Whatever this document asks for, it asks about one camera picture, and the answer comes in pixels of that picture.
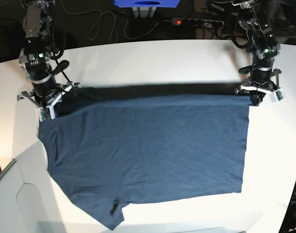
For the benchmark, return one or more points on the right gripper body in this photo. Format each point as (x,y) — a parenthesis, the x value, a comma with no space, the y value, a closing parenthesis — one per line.
(52,97)

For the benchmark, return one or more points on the dark blue T-shirt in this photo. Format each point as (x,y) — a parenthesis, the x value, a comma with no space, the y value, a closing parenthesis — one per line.
(113,153)

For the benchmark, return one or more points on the black power strip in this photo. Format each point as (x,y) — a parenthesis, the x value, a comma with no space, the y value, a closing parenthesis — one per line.
(199,23)

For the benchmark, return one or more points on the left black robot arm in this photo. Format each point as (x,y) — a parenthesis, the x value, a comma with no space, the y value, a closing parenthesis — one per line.
(262,44)

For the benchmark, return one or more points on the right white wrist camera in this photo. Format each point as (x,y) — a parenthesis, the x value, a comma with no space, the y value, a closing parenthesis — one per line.
(46,113)

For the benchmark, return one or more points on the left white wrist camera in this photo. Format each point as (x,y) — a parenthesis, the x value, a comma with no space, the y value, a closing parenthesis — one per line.
(277,95)

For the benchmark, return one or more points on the blue box on stand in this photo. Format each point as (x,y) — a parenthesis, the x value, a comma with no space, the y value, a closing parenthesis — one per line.
(146,3)

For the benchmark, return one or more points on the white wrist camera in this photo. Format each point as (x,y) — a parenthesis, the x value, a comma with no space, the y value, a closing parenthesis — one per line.
(46,113)
(277,95)

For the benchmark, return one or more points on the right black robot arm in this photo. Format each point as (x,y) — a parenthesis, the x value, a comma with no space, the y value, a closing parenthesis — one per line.
(39,59)

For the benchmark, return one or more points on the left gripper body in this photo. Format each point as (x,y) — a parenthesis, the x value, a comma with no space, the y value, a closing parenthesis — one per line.
(265,81)

